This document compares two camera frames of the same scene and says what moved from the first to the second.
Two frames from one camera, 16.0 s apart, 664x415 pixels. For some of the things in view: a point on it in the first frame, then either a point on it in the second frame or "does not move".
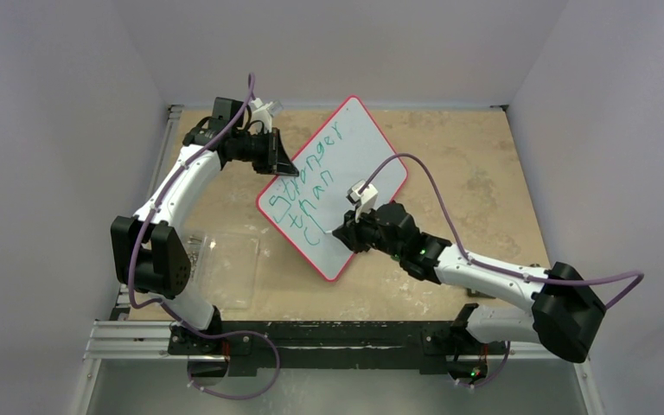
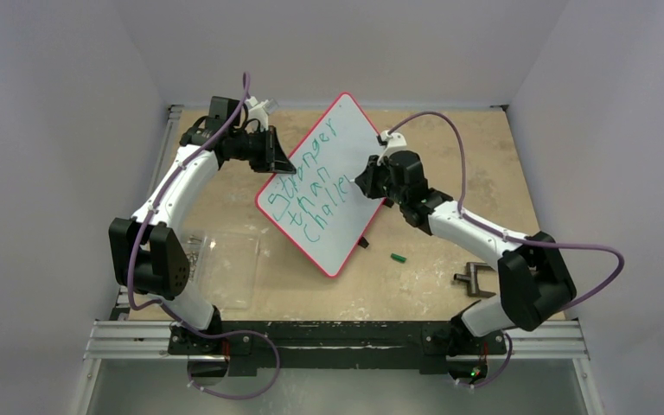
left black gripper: x=275 y=160 does not move
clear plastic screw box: x=225 y=269 does not move
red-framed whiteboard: x=307 y=205 does not move
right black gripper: x=358 y=233 → x=374 y=179
